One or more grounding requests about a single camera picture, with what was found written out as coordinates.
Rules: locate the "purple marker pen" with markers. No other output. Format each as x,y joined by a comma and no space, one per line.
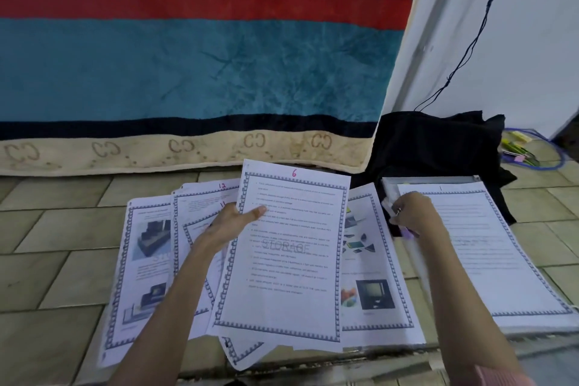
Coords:
410,232

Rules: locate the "person's left forearm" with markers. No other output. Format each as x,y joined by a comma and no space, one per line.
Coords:
172,309

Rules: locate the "yellow sticky note pad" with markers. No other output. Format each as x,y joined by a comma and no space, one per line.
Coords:
520,136

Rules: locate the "printed sheet with sofa pictures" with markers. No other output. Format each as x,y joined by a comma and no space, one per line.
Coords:
144,272

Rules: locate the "black cloth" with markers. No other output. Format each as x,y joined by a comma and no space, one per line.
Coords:
434,146

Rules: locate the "printed sheet with colourful pictures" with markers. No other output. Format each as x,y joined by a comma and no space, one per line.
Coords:
368,281

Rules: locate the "paper stack in clear folder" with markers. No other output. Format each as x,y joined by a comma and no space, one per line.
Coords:
488,254

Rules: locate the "person's left thumb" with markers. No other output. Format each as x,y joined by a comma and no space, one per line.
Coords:
253,212

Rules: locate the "printed sheet with red numeral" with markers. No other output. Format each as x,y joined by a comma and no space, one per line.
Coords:
289,263

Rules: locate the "person's left hand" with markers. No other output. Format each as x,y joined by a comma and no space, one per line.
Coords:
221,229

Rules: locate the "bundle of highlighter pens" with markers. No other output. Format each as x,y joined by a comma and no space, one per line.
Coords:
518,152

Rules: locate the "person's right hand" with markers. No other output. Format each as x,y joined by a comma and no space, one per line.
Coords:
416,214

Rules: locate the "teal blanket with red stripe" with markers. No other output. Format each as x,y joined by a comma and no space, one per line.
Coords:
203,60

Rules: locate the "pink sleeve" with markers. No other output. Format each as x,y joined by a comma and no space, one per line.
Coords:
500,376

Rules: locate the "person's right forearm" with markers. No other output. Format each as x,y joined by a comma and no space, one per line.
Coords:
457,304

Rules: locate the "printed sheet with border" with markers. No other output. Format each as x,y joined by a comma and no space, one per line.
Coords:
244,352

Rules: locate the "person's right fingers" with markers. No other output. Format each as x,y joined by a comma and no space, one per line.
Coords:
399,214

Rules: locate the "printed sheet with text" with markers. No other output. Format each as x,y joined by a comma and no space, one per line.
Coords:
199,236
199,198

